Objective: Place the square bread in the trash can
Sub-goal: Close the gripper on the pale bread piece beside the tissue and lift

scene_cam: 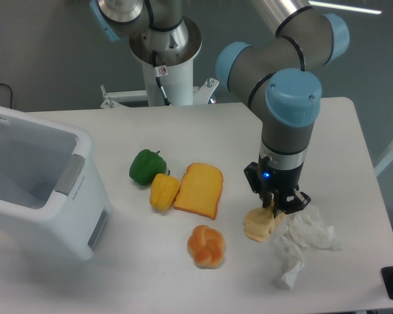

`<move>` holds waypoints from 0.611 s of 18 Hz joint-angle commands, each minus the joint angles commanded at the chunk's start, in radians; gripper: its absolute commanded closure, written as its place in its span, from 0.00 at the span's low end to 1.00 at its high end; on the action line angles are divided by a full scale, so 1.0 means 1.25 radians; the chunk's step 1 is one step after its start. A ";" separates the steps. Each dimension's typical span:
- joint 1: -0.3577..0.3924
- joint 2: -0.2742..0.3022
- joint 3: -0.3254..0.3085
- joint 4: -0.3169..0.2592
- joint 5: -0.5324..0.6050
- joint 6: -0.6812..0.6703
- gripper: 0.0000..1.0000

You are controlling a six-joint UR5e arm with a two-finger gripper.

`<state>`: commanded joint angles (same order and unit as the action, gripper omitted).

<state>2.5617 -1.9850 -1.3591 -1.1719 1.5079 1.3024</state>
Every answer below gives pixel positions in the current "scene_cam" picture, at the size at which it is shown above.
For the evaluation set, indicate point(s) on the white trash can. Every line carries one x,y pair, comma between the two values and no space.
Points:
52,197

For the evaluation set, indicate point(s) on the square toast bread slice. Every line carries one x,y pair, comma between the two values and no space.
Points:
200,190

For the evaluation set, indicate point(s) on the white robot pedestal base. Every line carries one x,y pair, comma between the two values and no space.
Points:
167,63

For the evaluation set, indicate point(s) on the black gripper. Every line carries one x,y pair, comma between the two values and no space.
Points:
277,186

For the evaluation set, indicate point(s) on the crumpled white tissue paper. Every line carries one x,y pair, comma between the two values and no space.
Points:
298,232

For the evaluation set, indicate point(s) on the round knotted bread bun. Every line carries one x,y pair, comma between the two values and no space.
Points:
207,247

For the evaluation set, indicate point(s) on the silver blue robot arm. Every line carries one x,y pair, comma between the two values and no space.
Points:
274,82

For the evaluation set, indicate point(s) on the pale beige bread roll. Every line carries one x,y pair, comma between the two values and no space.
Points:
260,223

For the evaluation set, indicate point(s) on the yellow bell pepper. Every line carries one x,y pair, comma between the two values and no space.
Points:
164,189

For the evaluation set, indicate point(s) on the green bell pepper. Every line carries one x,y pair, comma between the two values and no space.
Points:
146,165

